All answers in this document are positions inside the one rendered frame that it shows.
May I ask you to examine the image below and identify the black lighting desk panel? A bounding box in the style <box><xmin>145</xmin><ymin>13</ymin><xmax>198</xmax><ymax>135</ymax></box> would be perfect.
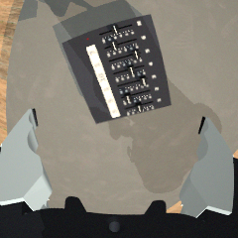
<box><xmin>62</xmin><ymin>14</ymin><xmax>172</xmax><ymax>124</ymax></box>

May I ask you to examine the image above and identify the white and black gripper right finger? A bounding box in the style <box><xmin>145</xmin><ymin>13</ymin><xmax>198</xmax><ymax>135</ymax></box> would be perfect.
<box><xmin>179</xmin><ymin>117</ymin><xmax>238</xmax><ymax>238</ymax></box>

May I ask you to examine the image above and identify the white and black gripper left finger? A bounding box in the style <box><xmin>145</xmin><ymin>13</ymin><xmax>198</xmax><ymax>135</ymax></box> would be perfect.
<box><xmin>0</xmin><ymin>108</ymin><xmax>53</xmax><ymax>238</ymax></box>

